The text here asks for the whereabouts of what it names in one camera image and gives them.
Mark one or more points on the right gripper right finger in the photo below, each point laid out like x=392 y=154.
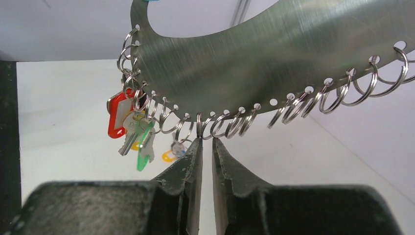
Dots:
x=245 y=204

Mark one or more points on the green tagged key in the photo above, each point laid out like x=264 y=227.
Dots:
x=138 y=136

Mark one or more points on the key with yellow tag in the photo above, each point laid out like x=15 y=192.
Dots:
x=177 y=149

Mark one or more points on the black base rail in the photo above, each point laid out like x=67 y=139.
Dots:
x=10 y=171

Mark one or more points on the metal key organiser with rings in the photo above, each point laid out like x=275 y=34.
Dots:
x=294 y=57

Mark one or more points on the red tagged key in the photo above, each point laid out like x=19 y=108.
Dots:
x=118 y=107

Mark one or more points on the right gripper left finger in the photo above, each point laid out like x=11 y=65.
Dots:
x=168 y=204

